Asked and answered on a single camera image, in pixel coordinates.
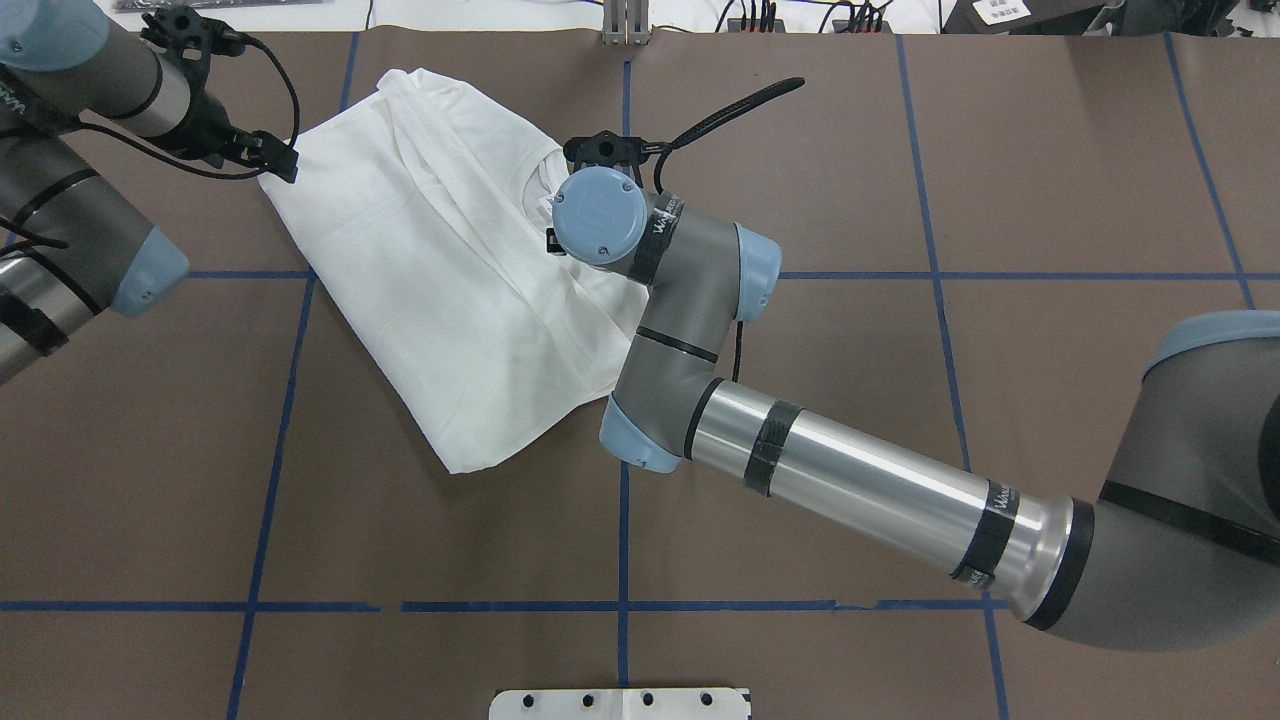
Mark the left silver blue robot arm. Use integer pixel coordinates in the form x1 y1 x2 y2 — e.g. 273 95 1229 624
1 1 300 380

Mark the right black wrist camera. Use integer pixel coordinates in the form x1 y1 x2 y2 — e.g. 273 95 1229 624
562 129 668 172

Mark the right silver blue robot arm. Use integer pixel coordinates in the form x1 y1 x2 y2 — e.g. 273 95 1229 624
547 167 1279 652

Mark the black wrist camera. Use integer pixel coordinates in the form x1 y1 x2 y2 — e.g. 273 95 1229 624
141 5 252 58
562 129 668 172

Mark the white long-sleeve printed shirt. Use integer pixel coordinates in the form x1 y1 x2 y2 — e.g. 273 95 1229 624
260 69 648 474

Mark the aluminium frame post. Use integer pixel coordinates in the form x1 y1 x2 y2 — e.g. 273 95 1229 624
600 0 652 47

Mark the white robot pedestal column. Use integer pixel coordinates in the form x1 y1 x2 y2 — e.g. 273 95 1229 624
488 687 754 719

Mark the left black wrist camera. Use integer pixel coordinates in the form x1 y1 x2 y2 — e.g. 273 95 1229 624
141 5 252 58

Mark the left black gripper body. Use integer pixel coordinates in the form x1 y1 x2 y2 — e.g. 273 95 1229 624
180 95 262 163

